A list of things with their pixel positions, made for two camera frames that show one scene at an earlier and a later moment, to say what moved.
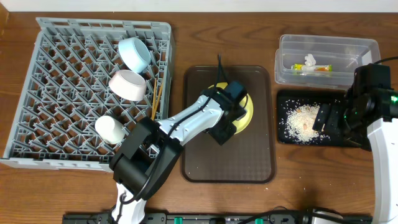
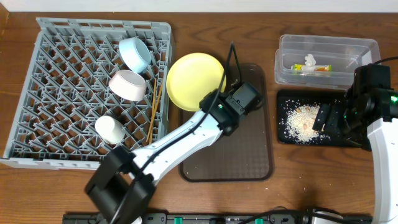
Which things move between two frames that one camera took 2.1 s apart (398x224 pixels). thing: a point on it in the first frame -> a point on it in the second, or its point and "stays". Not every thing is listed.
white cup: (109, 130) stays
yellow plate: (242, 123) -> (191, 77)
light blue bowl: (135, 54) stays
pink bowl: (127, 85) stays
